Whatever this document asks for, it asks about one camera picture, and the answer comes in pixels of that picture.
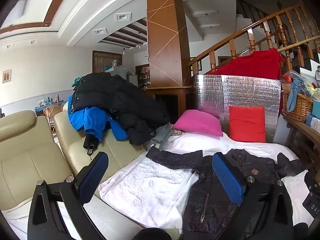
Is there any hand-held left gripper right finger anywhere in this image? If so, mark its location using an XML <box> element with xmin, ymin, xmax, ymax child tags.
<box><xmin>212</xmin><ymin>152</ymin><xmax>294</xmax><ymax>240</ymax></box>

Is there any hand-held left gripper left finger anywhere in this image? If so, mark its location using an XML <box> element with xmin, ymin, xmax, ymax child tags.
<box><xmin>27</xmin><ymin>151</ymin><xmax>109</xmax><ymax>240</ymax></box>

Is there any dark quilted jacket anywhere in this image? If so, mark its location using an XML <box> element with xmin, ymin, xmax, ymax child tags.
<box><xmin>146</xmin><ymin>147</ymin><xmax>309</xmax><ymax>240</ymax></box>

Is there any white bed sheet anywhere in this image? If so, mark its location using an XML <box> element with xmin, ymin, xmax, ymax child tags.
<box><xmin>5</xmin><ymin>130</ymin><xmax>316</xmax><ymax>240</ymax></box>

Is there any white embossed fleece blanket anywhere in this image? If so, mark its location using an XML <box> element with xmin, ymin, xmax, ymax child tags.
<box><xmin>99</xmin><ymin>152</ymin><xmax>200</xmax><ymax>233</ymax></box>

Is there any blue jacket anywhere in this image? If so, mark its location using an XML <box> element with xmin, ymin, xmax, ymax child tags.
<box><xmin>67</xmin><ymin>95</ymin><xmax>129</xmax><ymax>142</ymax></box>

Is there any red pillow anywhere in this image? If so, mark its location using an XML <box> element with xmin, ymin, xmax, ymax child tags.
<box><xmin>229</xmin><ymin>106</ymin><xmax>266</xmax><ymax>143</ymax></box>

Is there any wooden side table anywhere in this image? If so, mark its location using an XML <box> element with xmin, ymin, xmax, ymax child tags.
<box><xmin>281</xmin><ymin>112</ymin><xmax>320</xmax><ymax>172</ymax></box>

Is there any pink pillow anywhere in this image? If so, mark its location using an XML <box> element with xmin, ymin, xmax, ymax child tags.
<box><xmin>172</xmin><ymin>109</ymin><xmax>224</xmax><ymax>137</ymax></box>

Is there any cream leather sofa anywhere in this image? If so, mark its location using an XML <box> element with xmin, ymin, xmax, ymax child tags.
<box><xmin>0</xmin><ymin>105</ymin><xmax>148</xmax><ymax>214</ymax></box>

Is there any grey garment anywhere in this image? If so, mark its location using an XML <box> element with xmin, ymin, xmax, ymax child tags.
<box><xmin>145</xmin><ymin>124</ymin><xmax>185</xmax><ymax>152</ymax></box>

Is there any black puffer coat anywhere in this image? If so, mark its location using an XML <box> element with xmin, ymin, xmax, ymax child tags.
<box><xmin>72</xmin><ymin>72</ymin><xmax>172</xmax><ymax>147</ymax></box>

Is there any silver foil insulation panel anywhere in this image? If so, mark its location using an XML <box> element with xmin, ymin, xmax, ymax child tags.
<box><xmin>192</xmin><ymin>74</ymin><xmax>282</xmax><ymax>143</ymax></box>

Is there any wooden pillar base cabinet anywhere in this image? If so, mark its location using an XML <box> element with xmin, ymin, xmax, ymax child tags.
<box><xmin>145</xmin><ymin>86</ymin><xmax>195</xmax><ymax>125</ymax></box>

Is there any wicker basket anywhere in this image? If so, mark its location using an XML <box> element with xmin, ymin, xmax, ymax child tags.
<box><xmin>281</xmin><ymin>90</ymin><xmax>315</xmax><ymax>123</ymax></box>

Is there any green garment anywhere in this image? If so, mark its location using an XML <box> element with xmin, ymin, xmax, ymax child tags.
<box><xmin>70</xmin><ymin>76</ymin><xmax>83</xmax><ymax>88</ymax></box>

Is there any blue cloth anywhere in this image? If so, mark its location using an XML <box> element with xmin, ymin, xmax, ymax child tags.
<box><xmin>287</xmin><ymin>77</ymin><xmax>313</xmax><ymax>113</ymax></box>

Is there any grey refrigerator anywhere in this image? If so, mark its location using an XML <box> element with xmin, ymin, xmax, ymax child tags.
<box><xmin>110</xmin><ymin>66</ymin><xmax>138</xmax><ymax>88</ymax></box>

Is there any wooden display shelf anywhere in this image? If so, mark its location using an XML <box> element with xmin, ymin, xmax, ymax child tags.
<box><xmin>135</xmin><ymin>65</ymin><xmax>150</xmax><ymax>89</ymax></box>

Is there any wooden lattice door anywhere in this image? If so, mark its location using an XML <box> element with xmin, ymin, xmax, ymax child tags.
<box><xmin>92</xmin><ymin>50</ymin><xmax>124</xmax><ymax>74</ymax></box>

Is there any red cloth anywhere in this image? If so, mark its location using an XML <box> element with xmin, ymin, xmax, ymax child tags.
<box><xmin>210</xmin><ymin>49</ymin><xmax>286</xmax><ymax>80</ymax></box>

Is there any wooden pillar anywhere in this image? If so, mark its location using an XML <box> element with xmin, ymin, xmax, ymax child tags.
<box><xmin>146</xmin><ymin>0</ymin><xmax>191</xmax><ymax>89</ymax></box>

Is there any ceiling lamp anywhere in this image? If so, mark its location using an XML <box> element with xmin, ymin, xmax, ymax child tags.
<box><xmin>16</xmin><ymin>0</ymin><xmax>27</xmax><ymax>17</ymax></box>

